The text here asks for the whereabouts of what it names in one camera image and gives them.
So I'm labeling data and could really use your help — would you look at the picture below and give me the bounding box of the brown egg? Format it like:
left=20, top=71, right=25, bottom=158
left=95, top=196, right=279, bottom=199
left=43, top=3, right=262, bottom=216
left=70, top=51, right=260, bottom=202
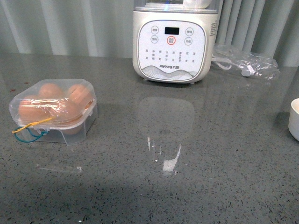
left=51, top=99, right=82, bottom=135
left=38, top=83, right=64, bottom=99
left=18, top=95, right=50, bottom=122
left=67, top=84, right=93, bottom=106

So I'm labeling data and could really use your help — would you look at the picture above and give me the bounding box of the clear plastic egg box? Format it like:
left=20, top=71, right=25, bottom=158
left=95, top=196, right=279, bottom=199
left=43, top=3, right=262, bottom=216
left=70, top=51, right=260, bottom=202
left=9, top=79, right=98, bottom=146

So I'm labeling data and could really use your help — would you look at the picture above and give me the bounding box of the yellow rubber band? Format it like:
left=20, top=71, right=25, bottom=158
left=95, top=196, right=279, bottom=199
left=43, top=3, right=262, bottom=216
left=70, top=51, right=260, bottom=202
left=11, top=117, right=55, bottom=134

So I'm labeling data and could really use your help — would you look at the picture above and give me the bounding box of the white Joyoung cooker appliance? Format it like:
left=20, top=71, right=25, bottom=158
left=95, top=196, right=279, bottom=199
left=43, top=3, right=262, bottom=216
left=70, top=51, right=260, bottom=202
left=132, top=0, right=223, bottom=84

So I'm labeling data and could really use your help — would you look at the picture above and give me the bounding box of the clear plastic bag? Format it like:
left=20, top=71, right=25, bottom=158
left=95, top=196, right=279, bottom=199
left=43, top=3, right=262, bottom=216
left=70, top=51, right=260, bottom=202
left=212, top=45, right=280, bottom=80

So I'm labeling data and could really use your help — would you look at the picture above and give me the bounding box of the blue rubber band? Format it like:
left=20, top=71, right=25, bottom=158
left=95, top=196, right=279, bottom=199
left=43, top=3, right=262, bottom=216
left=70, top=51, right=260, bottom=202
left=12, top=127, right=49, bottom=143

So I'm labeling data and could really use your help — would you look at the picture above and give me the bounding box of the white cup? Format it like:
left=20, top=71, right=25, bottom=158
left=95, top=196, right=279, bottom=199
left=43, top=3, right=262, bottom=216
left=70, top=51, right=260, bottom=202
left=288, top=98, right=299, bottom=141

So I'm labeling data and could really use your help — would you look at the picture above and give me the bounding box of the white power cable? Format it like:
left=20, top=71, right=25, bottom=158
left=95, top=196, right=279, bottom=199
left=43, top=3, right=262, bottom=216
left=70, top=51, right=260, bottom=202
left=211, top=54, right=255, bottom=77

